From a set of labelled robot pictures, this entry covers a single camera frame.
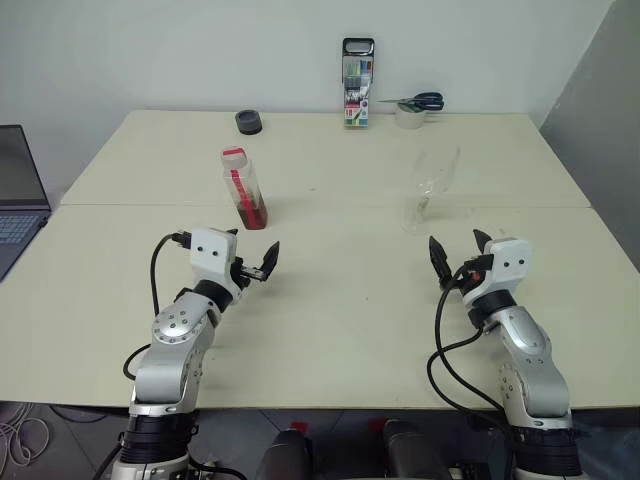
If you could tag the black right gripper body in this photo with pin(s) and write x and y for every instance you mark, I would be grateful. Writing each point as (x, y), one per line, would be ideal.
(480, 263)

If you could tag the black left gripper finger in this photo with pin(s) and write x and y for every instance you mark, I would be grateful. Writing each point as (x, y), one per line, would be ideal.
(231, 233)
(269, 260)

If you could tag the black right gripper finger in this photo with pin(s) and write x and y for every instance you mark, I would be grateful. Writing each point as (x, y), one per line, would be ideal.
(483, 242)
(440, 262)

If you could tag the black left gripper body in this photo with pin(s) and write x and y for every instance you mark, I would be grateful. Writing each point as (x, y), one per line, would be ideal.
(247, 273)

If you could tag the clear wine glass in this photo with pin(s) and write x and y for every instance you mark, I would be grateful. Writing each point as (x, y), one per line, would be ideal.
(422, 200)

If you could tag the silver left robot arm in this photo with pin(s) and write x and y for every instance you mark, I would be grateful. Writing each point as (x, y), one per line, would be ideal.
(170, 330)

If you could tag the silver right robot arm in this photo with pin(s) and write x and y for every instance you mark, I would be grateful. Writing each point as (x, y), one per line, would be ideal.
(530, 345)

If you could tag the plastic bottle with red liquid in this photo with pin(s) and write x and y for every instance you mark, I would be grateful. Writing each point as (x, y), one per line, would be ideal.
(245, 200)

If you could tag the white tape roll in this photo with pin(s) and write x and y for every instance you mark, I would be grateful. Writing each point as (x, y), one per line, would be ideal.
(410, 120)

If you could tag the red floor tape patch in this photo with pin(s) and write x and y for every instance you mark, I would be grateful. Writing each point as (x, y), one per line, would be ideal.
(299, 426)

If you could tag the grey partition panel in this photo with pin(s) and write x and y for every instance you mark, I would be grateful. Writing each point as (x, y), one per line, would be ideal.
(600, 125)

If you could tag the dark rounded shape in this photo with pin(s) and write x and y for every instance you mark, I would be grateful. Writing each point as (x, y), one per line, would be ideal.
(415, 450)
(286, 457)

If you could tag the marker pen pack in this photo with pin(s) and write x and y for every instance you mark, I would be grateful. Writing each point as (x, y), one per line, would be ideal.
(357, 90)

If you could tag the grey laptop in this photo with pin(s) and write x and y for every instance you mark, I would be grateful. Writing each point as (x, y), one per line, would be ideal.
(15, 170)

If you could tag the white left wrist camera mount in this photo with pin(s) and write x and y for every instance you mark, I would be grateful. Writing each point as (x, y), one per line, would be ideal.
(212, 255)

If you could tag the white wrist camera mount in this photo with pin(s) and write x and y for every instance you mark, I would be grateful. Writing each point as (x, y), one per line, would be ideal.
(510, 265)
(212, 255)

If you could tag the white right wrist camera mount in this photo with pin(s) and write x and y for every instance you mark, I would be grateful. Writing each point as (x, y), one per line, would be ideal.
(510, 265)

